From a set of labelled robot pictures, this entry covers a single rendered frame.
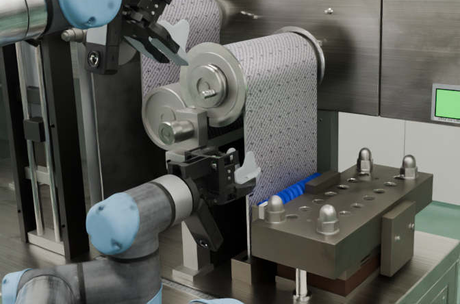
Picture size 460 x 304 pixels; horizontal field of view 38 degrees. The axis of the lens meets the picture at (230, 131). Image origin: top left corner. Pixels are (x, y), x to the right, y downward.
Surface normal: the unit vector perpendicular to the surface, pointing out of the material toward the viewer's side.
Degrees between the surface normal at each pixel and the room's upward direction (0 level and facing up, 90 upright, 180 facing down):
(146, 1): 91
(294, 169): 90
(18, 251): 0
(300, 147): 90
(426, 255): 0
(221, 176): 90
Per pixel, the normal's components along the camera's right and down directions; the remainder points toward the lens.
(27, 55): -0.61, 0.22
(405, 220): 0.79, 0.13
